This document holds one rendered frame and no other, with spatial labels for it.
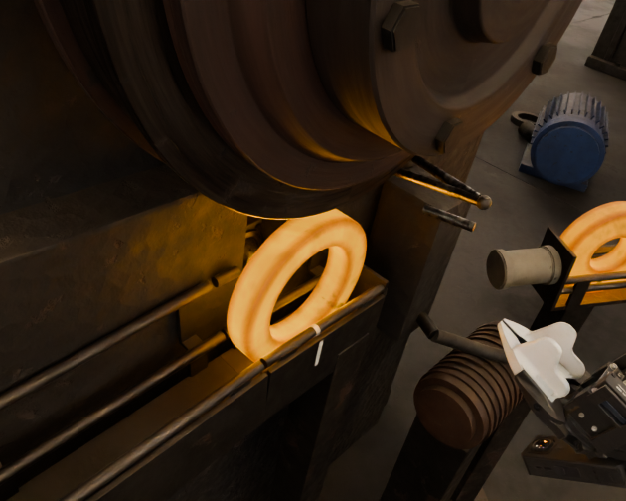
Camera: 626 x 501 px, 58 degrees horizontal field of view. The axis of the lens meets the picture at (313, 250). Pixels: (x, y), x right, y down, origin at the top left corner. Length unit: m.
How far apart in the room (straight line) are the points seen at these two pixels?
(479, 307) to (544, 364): 1.28
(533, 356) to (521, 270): 0.27
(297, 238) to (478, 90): 0.21
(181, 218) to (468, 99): 0.27
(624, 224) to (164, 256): 0.65
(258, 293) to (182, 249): 0.08
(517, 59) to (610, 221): 0.47
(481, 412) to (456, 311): 0.98
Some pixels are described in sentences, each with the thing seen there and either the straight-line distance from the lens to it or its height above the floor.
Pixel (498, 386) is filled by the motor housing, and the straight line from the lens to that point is 0.92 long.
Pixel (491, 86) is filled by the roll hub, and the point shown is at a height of 1.02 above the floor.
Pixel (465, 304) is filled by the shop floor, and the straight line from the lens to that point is 1.88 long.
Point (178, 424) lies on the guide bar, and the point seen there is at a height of 0.71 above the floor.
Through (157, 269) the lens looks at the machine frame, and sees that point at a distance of 0.55.
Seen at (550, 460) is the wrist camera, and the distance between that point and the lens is 0.68.
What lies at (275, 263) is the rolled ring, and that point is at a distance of 0.53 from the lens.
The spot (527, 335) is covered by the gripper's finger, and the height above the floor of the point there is 0.75.
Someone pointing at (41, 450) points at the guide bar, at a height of 0.69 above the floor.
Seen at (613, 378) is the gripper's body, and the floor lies 0.79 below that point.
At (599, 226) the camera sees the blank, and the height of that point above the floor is 0.76.
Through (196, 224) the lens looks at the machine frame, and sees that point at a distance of 0.54.
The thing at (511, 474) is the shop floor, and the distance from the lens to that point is 1.52.
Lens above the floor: 1.16
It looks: 37 degrees down
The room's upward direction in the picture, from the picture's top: 11 degrees clockwise
